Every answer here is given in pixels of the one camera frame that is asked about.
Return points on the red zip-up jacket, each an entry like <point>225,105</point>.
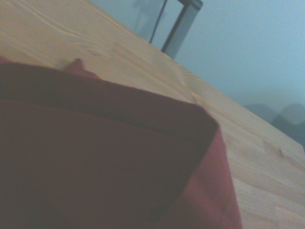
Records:
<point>107,155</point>

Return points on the grey metal post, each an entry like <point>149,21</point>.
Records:
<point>182,28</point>

